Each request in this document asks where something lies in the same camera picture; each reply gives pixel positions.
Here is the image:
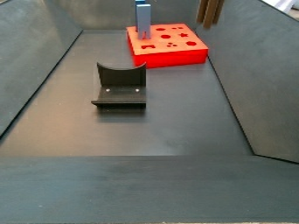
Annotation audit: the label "red shape sorter board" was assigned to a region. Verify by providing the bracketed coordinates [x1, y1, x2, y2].
[126, 24, 210, 68]

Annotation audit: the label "black curved holder stand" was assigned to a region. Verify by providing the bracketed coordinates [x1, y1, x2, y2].
[91, 63, 146, 108]

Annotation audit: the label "brown wooden slats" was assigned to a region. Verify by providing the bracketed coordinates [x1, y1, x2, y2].
[196, 0, 224, 29]

